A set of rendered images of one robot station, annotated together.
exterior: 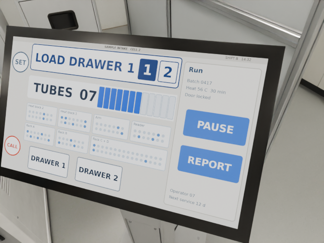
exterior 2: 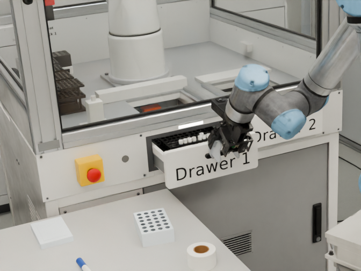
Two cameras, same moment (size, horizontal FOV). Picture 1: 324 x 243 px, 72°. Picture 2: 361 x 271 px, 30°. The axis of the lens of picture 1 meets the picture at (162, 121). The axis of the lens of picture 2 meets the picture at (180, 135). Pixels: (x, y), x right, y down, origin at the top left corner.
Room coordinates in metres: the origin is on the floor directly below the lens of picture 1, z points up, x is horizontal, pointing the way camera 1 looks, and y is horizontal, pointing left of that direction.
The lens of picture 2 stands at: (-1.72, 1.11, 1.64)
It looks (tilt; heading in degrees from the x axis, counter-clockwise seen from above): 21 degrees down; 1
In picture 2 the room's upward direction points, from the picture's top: 4 degrees counter-clockwise
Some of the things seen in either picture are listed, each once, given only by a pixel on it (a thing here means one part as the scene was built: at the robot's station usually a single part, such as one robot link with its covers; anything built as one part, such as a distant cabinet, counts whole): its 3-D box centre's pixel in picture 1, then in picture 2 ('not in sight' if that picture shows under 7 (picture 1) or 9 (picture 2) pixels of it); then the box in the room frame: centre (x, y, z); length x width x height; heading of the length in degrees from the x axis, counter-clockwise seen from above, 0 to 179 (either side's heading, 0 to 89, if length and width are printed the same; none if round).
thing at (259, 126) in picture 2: not in sight; (282, 125); (0.29, 0.82, 0.87); 0.29 x 0.02 x 0.11; 113
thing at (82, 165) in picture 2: not in sight; (89, 170); (0.02, 1.40, 0.88); 0.07 x 0.05 x 0.07; 113
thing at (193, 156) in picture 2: not in sight; (211, 159); (0.05, 1.06, 0.87); 0.29 x 0.02 x 0.11; 113
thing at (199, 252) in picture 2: not in sight; (201, 256); (-0.32, 1.11, 0.78); 0.07 x 0.07 x 0.04
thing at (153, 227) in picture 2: not in sight; (153, 227); (-0.15, 1.23, 0.78); 0.12 x 0.08 x 0.04; 13
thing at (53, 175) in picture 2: not in sight; (148, 101); (0.63, 1.26, 0.87); 1.02 x 0.95 x 0.14; 113
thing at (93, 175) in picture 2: not in sight; (93, 175); (-0.01, 1.39, 0.88); 0.04 x 0.03 x 0.04; 113
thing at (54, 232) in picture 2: not in sight; (51, 232); (-0.13, 1.50, 0.77); 0.13 x 0.09 x 0.02; 23
